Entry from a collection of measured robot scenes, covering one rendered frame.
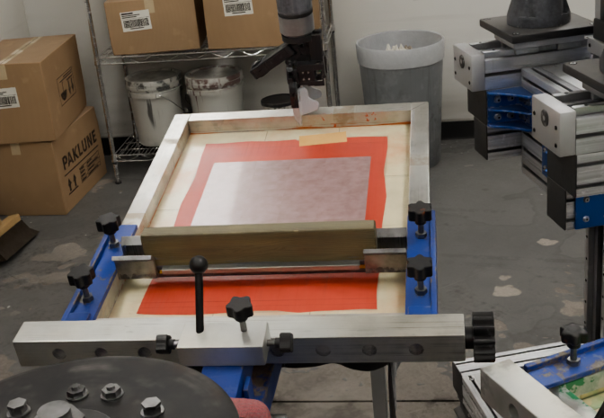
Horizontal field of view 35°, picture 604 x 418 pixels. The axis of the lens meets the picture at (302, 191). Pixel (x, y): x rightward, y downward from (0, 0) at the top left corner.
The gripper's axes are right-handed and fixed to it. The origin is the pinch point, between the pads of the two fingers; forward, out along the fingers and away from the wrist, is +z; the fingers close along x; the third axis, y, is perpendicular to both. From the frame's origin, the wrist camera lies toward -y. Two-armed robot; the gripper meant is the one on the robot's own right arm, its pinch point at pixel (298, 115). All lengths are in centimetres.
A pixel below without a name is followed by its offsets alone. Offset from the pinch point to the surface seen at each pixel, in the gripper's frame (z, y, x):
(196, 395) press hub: -37, 10, -130
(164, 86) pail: 108, -114, 258
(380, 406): 93, 12, 3
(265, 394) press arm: 11, 2, -78
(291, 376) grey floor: 125, -22, 51
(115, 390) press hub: -38, 2, -130
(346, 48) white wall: 109, -19, 296
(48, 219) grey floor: 148, -166, 192
